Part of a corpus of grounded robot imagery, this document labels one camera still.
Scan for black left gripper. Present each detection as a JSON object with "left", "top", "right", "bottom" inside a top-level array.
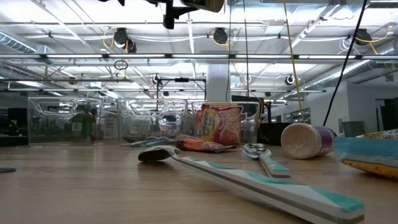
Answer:
[{"left": 146, "top": 0, "right": 200, "bottom": 30}]

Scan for orange ramen packet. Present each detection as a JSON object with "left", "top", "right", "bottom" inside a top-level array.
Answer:
[{"left": 195, "top": 108, "right": 205, "bottom": 138}]

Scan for red ramen packet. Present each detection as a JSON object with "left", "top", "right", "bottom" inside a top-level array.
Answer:
[{"left": 200, "top": 104, "right": 243, "bottom": 146}]

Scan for taco seasoning mix packet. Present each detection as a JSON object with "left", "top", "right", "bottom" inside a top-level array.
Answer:
[{"left": 172, "top": 134, "right": 238, "bottom": 154}]

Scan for teal plastic spoon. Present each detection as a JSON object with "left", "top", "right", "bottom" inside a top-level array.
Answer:
[{"left": 130, "top": 136, "right": 175, "bottom": 147}]

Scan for green spice jar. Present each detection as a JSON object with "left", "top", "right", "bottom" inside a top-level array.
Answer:
[{"left": 70, "top": 105, "right": 94, "bottom": 144}]

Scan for white purple lidded cup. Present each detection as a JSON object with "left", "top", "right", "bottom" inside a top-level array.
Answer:
[{"left": 280, "top": 123, "right": 337, "bottom": 160}]

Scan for striped handle metal spoon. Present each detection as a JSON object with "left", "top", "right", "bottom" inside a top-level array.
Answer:
[
  {"left": 137, "top": 145, "right": 365, "bottom": 224},
  {"left": 243, "top": 142, "right": 292, "bottom": 179}
]

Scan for blue ramen packet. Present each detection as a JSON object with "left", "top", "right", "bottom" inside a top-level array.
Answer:
[{"left": 333, "top": 129, "right": 398, "bottom": 180}]

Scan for clear plastic container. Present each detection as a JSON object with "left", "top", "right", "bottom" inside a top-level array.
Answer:
[
  {"left": 117, "top": 98, "right": 189, "bottom": 144},
  {"left": 190, "top": 101, "right": 262, "bottom": 147},
  {"left": 27, "top": 96, "right": 105, "bottom": 146}
]

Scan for black background monitor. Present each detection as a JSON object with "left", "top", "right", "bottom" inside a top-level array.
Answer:
[{"left": 231, "top": 95, "right": 265, "bottom": 119}]

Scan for grey bin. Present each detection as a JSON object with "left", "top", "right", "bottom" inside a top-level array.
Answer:
[{"left": 341, "top": 120, "right": 369, "bottom": 138}]

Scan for dark background screen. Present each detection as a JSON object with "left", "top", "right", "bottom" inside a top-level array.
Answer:
[{"left": 374, "top": 98, "right": 398, "bottom": 131}]

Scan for black metal frame stand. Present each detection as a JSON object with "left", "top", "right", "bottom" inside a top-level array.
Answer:
[{"left": 156, "top": 77, "right": 208, "bottom": 105}]

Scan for black hanging cable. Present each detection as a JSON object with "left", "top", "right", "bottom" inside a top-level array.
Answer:
[{"left": 243, "top": 0, "right": 249, "bottom": 98}]

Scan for black cable loop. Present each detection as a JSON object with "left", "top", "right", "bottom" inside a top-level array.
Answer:
[{"left": 113, "top": 59, "right": 129, "bottom": 71}]

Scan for yellow hanging cable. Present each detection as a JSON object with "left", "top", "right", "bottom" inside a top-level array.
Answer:
[{"left": 282, "top": 0, "right": 304, "bottom": 124}]

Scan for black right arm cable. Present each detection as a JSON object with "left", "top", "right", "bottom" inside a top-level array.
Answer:
[{"left": 322, "top": 0, "right": 369, "bottom": 127}]

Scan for silver ventilation duct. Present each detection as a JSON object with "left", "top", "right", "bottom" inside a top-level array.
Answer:
[
  {"left": 0, "top": 30, "right": 37, "bottom": 54},
  {"left": 306, "top": 46, "right": 398, "bottom": 91}
]

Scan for black table frame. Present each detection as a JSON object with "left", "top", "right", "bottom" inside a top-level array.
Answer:
[{"left": 0, "top": 135, "right": 30, "bottom": 147}]

